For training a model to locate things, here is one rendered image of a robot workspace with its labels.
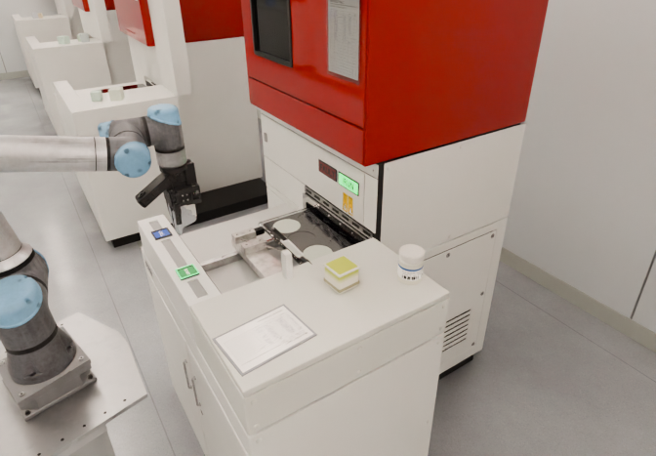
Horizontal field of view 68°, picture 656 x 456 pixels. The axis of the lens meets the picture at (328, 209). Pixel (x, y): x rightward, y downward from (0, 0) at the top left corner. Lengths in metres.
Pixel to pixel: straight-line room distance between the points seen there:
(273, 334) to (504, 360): 1.62
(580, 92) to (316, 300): 1.87
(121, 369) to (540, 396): 1.81
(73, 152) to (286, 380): 0.67
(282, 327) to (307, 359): 0.12
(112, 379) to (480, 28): 1.44
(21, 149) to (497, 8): 1.33
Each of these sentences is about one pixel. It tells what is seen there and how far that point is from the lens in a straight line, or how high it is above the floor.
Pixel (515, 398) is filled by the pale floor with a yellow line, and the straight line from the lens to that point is 2.50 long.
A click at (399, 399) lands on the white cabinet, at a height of 0.64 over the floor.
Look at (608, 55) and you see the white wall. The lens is 2.69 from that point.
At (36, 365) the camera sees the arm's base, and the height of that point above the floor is 0.94.
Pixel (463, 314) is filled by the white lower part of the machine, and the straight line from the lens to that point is 2.24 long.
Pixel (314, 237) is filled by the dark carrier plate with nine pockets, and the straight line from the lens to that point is 1.72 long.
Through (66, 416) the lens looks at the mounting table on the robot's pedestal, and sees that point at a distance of 1.41.
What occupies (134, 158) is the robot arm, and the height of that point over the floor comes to 1.41.
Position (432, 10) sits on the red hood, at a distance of 1.48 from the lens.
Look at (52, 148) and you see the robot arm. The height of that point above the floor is 1.45.
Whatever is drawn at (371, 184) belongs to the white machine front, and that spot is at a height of 1.15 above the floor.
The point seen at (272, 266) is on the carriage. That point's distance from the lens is 1.62.
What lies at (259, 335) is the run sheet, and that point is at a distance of 1.24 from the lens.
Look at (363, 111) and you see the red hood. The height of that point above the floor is 1.39.
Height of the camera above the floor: 1.81
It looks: 29 degrees down
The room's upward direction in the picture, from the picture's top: 1 degrees counter-clockwise
